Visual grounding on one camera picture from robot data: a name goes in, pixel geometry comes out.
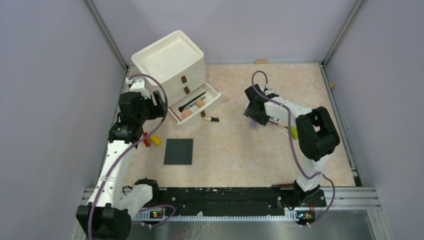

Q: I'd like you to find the purple eyelash curler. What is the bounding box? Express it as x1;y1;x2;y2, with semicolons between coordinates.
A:
248;120;258;130

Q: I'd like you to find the black makeup brush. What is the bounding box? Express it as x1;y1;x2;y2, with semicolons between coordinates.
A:
178;91;206;113

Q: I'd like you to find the round peach powder puff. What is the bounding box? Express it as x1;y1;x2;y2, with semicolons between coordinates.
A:
181;109;193;120

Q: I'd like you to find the white bottom drawer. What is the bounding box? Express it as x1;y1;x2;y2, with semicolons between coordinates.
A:
168;83;222;130

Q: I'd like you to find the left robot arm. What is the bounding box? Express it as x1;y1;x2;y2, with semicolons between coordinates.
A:
76;73;168;240

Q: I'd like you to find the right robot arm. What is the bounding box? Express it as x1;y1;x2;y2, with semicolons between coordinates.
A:
243;84;341;206

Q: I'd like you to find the white eyeliner pencil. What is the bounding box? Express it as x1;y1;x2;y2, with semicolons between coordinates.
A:
271;124;291;138

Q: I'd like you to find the yellow toy block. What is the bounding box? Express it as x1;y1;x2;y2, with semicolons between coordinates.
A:
150;135;162;147

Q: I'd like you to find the red owl toy block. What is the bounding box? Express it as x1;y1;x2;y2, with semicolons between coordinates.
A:
143;132;152;147

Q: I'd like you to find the green blue toy brick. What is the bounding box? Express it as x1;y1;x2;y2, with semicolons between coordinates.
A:
290;126;299;140

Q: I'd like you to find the dark grey studded baseplate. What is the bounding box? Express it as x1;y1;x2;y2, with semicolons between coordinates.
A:
163;138;194;166

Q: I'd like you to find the white drawer organizer cabinet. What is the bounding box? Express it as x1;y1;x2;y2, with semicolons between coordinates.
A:
131;30;207;106

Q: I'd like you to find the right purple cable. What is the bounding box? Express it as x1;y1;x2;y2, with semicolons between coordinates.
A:
251;70;336;226

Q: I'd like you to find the wooden block at wall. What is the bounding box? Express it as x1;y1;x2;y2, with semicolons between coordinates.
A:
254;59;269;65

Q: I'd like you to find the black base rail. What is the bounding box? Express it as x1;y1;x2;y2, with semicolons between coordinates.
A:
146;186;327;217

